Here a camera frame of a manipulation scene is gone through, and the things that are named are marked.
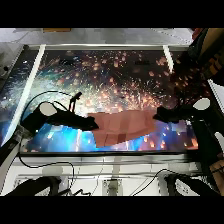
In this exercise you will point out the heap of clothes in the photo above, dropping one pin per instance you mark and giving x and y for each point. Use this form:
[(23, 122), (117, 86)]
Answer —
[(203, 63)]

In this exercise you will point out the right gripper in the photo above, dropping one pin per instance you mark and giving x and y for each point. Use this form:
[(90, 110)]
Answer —
[(165, 115)]

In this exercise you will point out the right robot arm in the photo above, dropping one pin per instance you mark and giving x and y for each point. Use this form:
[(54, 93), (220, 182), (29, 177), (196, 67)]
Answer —
[(203, 124)]

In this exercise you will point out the silver frame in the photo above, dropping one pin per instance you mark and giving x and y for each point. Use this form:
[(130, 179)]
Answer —
[(113, 166)]

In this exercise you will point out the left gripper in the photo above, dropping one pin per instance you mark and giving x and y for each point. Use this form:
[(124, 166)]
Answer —
[(86, 124)]

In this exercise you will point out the pink garment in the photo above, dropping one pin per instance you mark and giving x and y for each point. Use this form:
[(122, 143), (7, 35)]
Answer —
[(123, 128)]

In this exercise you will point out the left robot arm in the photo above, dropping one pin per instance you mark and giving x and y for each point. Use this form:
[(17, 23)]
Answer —
[(40, 120)]

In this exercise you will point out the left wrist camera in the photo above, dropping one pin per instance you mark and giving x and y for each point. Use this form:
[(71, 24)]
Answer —
[(75, 99)]

